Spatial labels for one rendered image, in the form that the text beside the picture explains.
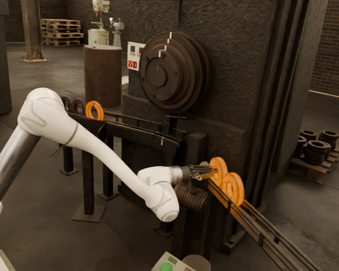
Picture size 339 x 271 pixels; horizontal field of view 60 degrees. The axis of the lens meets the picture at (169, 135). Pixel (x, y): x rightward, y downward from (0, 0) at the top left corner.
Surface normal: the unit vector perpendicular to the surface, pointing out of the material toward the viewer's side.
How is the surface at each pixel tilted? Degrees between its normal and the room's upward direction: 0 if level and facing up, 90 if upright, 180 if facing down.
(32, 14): 90
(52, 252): 0
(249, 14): 90
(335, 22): 90
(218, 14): 90
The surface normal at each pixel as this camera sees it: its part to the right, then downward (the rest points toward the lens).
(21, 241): 0.08, -0.92
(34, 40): 0.78, 0.30
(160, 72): -0.62, 0.26
